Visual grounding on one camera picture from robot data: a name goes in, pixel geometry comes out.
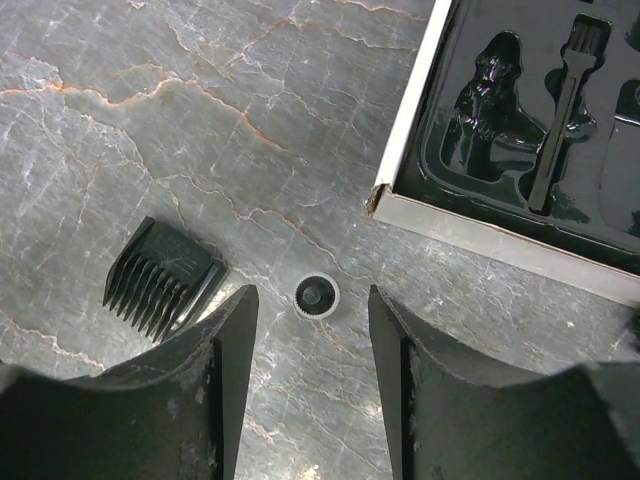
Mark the black cleaning brush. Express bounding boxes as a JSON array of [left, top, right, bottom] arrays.
[[528, 15, 610, 213]]

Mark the small oil bottle black cap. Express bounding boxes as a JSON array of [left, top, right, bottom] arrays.
[[293, 272, 341, 320]]

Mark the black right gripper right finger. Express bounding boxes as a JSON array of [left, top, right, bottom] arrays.
[[368, 287, 639, 479]]

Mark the black comb guard attachment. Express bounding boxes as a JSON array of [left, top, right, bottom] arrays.
[[102, 216, 228, 343]]

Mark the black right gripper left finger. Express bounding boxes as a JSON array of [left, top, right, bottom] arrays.
[[1, 285, 259, 479]]

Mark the white box with black tray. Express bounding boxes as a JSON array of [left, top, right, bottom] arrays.
[[366, 1, 639, 307]]

